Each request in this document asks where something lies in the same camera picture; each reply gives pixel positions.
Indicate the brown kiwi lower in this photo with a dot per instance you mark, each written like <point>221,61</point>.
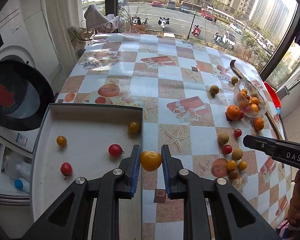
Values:
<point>237,154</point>

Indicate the red tomato beside orange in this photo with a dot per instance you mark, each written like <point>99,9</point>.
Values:
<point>241,115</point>

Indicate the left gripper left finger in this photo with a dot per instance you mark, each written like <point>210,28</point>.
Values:
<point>90,205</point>

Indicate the yellow-orange tomato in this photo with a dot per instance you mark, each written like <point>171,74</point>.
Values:
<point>134,127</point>
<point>150,160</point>

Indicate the small kiwi behind bowl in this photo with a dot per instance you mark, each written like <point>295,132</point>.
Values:
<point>234,80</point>

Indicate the red plastic basin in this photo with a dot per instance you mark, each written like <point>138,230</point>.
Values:
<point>273,95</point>

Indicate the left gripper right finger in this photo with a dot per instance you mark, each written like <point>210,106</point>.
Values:
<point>212,208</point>

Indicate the yellow cherry tomato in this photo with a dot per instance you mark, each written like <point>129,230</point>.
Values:
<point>242,165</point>
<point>231,165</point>

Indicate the patterned checkered tablecloth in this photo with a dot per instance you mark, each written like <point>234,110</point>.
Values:
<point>170,79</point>

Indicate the green-brown kiwi fruit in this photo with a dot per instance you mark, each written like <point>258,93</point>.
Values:
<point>214,90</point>

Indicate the glass fruit bowl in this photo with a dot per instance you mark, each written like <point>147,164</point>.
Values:
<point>248,99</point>

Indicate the white washing machine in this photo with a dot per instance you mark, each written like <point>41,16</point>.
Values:
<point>25,93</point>

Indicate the orange at table edge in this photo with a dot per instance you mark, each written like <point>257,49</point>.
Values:
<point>258,124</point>

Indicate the small red cherry tomato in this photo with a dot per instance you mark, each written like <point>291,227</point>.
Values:
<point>66,170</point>

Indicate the dark orange cherry tomato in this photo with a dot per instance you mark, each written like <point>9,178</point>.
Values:
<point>233,174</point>

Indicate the white shallow cardboard box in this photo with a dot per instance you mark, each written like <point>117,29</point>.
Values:
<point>89,130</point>

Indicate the white cloth on rack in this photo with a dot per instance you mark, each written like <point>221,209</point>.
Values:
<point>103,24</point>

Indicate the brown kiwi middle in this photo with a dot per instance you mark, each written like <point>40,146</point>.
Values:
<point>223,138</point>

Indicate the brown kiwi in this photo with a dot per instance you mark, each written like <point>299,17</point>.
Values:
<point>223,138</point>
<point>237,154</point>

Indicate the white bottle on shelf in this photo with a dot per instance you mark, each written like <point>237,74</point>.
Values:
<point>24,169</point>

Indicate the large orange near bowl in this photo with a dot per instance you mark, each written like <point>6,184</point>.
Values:
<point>233,112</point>

